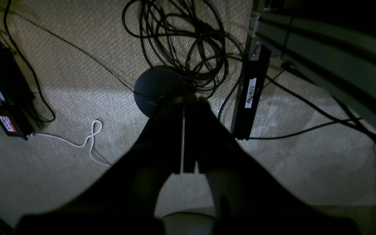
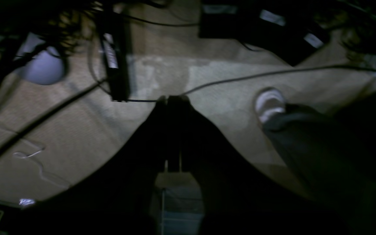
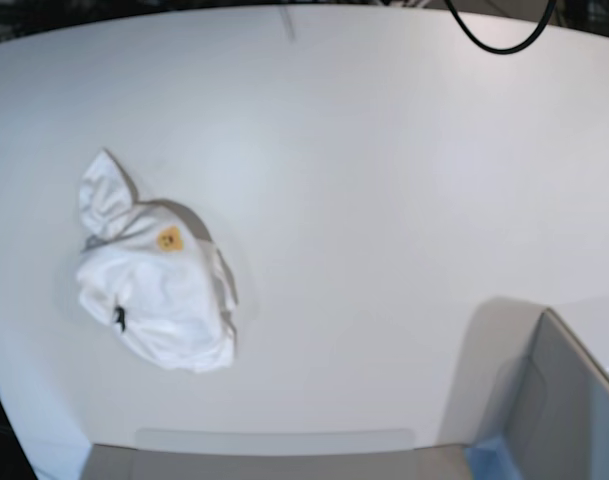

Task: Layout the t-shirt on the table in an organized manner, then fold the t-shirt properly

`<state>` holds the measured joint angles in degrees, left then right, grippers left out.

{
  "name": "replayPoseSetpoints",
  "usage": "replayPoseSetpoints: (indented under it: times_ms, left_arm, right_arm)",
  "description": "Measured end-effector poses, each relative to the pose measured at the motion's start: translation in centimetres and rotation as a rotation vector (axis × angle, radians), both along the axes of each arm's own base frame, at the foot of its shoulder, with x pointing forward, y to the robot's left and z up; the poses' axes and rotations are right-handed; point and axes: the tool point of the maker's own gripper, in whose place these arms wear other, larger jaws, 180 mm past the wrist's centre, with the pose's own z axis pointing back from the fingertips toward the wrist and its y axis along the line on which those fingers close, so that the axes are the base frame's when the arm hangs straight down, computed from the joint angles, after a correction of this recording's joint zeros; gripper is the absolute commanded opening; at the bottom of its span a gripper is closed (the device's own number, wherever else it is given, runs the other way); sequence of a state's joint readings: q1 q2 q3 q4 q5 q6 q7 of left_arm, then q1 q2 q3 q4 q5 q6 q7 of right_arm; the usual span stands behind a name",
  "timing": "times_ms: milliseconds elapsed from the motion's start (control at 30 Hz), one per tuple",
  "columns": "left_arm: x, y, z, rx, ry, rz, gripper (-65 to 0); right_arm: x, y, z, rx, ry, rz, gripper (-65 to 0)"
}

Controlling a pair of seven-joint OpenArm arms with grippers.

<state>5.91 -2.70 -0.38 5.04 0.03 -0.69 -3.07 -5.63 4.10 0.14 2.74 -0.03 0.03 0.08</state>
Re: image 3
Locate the grey tape strip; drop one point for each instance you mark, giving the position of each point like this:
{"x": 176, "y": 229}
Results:
{"x": 274, "y": 444}

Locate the grey cardboard bin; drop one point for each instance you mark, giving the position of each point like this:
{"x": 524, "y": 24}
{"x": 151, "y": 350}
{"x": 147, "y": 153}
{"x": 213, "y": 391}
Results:
{"x": 548, "y": 418}

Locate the white printed t-shirt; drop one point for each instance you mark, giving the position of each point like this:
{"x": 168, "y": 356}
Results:
{"x": 151, "y": 272}

